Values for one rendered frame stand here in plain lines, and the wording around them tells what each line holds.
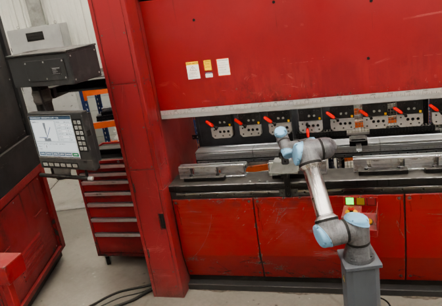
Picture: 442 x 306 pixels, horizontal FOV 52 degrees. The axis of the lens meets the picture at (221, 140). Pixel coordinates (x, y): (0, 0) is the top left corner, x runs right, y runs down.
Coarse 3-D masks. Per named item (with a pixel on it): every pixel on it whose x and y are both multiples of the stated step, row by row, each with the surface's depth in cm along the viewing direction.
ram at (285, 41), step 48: (192, 0) 289; (240, 0) 282; (288, 0) 275; (336, 0) 269; (384, 0) 262; (432, 0) 257; (192, 48) 300; (240, 48) 292; (288, 48) 285; (336, 48) 278; (384, 48) 271; (432, 48) 265; (192, 96) 311; (240, 96) 302; (288, 96) 295; (336, 96) 287; (432, 96) 273
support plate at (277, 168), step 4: (276, 160) 309; (280, 160) 308; (272, 164) 303; (276, 164) 302; (280, 164) 301; (288, 164) 299; (292, 164) 298; (272, 168) 296; (276, 168) 295; (280, 168) 294; (284, 168) 293; (288, 168) 292; (292, 168) 291; (296, 168) 290; (272, 172) 289; (276, 172) 288; (280, 172) 288; (284, 172) 287; (288, 172) 286; (292, 172) 285; (296, 172) 285
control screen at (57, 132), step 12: (36, 120) 277; (48, 120) 272; (60, 120) 267; (36, 132) 280; (48, 132) 275; (60, 132) 271; (72, 132) 266; (48, 144) 279; (60, 144) 274; (72, 144) 269; (60, 156) 278; (72, 156) 273
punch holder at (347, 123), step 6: (330, 108) 290; (336, 108) 290; (342, 108) 288; (348, 108) 288; (336, 114) 291; (342, 114) 290; (348, 114) 289; (354, 114) 288; (330, 120) 293; (342, 120) 291; (348, 120) 290; (354, 120) 289; (336, 126) 293; (342, 126) 292; (348, 126) 291; (354, 126) 290
